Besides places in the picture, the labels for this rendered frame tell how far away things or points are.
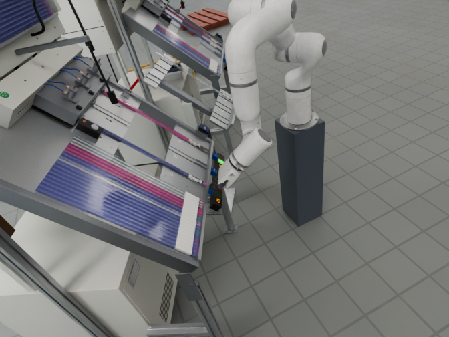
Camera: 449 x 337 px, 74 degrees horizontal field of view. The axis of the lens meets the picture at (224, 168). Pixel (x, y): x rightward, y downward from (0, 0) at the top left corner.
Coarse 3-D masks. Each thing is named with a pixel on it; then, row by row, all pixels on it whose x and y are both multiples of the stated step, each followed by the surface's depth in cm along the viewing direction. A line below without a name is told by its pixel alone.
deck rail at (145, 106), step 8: (112, 80) 130; (120, 88) 130; (136, 96) 133; (144, 104) 135; (152, 104) 137; (152, 112) 138; (160, 112) 138; (160, 120) 140; (168, 120) 140; (176, 120) 140; (192, 128) 144; (200, 136) 145
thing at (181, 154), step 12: (180, 132) 138; (180, 144) 132; (204, 144) 144; (168, 156) 122; (180, 156) 127; (192, 156) 132; (204, 156) 138; (168, 168) 118; (180, 168) 122; (192, 168) 127; (204, 168) 132; (168, 180) 114; (180, 180) 118; (192, 180) 121; (204, 180) 127; (192, 192) 118; (180, 252) 97
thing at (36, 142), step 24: (120, 96) 128; (24, 120) 92; (48, 120) 98; (96, 120) 111; (120, 120) 119; (0, 144) 83; (24, 144) 87; (48, 144) 92; (96, 144) 103; (0, 168) 79; (24, 168) 83; (48, 168) 87
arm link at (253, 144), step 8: (256, 128) 107; (248, 136) 108; (256, 136) 105; (264, 136) 106; (240, 144) 111; (248, 144) 107; (256, 144) 106; (264, 144) 105; (240, 152) 110; (248, 152) 108; (256, 152) 108; (240, 160) 111; (248, 160) 110
